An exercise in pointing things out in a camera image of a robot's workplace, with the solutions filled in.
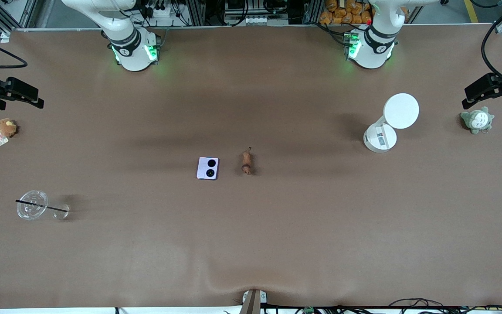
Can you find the purple flip phone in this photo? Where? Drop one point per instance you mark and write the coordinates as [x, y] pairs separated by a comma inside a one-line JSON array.
[[207, 168]]

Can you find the brown lion statue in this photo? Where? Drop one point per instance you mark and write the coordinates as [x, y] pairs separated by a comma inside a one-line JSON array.
[[246, 162]]

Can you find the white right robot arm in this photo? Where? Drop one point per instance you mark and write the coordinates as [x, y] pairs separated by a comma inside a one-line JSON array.
[[133, 56]]

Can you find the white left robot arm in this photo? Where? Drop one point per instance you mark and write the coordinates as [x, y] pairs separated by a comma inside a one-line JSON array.
[[373, 54]]

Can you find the grey-green Totoro plush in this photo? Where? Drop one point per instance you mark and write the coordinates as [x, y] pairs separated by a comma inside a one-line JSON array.
[[476, 121]]

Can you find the brown bear plush with tag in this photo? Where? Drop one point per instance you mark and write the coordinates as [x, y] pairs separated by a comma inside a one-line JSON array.
[[6, 127]]

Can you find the black drinking straw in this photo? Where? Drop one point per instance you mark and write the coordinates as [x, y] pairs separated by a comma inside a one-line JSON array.
[[42, 206]]

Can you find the clear plastic cup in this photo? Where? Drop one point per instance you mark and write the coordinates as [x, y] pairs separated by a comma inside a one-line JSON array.
[[26, 209]]

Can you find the orange plush toy pile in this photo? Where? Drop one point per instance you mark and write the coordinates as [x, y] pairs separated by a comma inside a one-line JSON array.
[[344, 12]]

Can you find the white power strip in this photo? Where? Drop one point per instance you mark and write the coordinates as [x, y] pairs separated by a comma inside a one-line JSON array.
[[257, 20]]

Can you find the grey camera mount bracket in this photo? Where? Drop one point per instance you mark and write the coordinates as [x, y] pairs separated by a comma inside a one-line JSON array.
[[253, 302]]

